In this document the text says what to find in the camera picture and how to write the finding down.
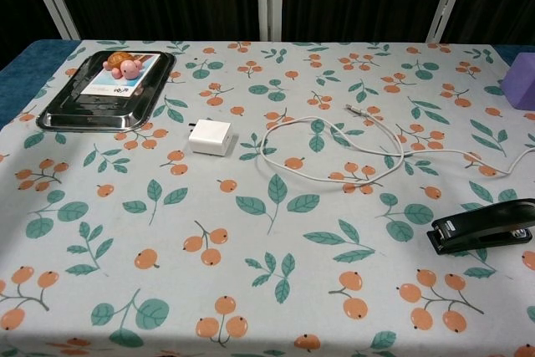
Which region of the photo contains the white charging cable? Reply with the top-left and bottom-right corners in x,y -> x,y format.
259,103 -> 535,186

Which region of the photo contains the silver metal tray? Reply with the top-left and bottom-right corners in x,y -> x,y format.
34,49 -> 177,134

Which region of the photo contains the purple foam cube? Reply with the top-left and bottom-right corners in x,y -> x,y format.
502,52 -> 535,113

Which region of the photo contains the black stapler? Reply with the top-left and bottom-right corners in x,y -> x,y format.
425,198 -> 535,256

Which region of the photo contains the white charger block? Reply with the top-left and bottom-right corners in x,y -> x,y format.
185,118 -> 240,157

